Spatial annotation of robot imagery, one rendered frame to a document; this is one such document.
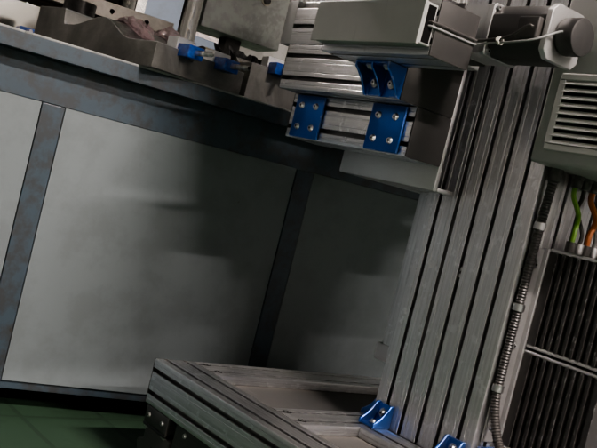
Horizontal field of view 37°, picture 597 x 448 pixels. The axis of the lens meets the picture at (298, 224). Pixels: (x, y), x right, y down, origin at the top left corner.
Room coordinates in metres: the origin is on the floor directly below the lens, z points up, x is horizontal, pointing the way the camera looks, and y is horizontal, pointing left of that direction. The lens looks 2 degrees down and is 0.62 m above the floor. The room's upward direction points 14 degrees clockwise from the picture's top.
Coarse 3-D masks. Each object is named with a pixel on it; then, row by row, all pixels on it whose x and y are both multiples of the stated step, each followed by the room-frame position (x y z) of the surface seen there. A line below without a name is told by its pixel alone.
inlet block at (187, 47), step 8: (168, 40) 1.98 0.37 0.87; (176, 40) 1.96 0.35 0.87; (184, 40) 1.97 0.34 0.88; (184, 48) 1.95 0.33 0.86; (192, 48) 1.94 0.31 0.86; (200, 48) 1.96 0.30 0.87; (184, 56) 1.95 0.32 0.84; (192, 56) 1.94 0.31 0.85; (200, 56) 1.96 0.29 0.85; (208, 56) 1.92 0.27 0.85
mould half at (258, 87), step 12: (204, 48) 2.41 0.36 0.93; (240, 60) 2.45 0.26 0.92; (252, 72) 2.15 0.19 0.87; (264, 72) 2.17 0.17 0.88; (252, 84) 2.16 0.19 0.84; (264, 84) 2.17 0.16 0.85; (276, 84) 2.19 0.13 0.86; (252, 96) 2.16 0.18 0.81; (264, 96) 2.18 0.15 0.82; (276, 96) 2.19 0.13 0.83; (288, 96) 2.21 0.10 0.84; (288, 108) 2.21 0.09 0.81
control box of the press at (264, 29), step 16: (208, 0) 3.00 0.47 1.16; (224, 0) 3.03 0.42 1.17; (240, 0) 3.06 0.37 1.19; (256, 0) 3.09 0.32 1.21; (272, 0) 3.12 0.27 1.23; (288, 0) 3.15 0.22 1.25; (208, 16) 3.01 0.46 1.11; (224, 16) 3.04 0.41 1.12; (240, 16) 3.06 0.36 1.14; (256, 16) 3.09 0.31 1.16; (272, 16) 3.12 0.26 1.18; (208, 32) 3.11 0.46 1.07; (224, 32) 3.04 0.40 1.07; (240, 32) 3.07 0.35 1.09; (256, 32) 3.10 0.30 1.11; (272, 32) 3.13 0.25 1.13; (224, 48) 3.10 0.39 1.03; (256, 48) 3.20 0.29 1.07; (272, 48) 3.14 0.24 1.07
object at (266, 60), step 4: (264, 56) 2.20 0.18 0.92; (268, 56) 2.18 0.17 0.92; (264, 60) 2.20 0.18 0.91; (268, 60) 2.18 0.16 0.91; (272, 60) 2.18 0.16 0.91; (276, 60) 2.19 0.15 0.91; (280, 60) 2.19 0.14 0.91; (264, 64) 2.19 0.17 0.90; (268, 64) 2.18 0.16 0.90; (272, 64) 2.16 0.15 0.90; (276, 64) 2.15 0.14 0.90; (280, 64) 2.15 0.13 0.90; (268, 68) 2.18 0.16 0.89; (272, 68) 2.16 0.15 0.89; (276, 68) 2.15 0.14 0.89; (280, 68) 2.15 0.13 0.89; (268, 72) 2.17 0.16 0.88; (272, 72) 2.16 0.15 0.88; (276, 72) 2.15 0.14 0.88; (280, 72) 2.15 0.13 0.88; (280, 76) 2.18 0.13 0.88
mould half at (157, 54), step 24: (48, 24) 2.21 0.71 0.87; (72, 24) 2.14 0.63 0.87; (96, 24) 2.07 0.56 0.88; (120, 24) 2.05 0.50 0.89; (96, 48) 2.06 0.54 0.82; (120, 48) 2.00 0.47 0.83; (144, 48) 1.94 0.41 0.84; (168, 48) 1.93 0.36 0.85; (168, 72) 1.95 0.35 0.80; (192, 72) 1.99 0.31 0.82; (216, 72) 2.04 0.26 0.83; (240, 72) 2.09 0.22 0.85
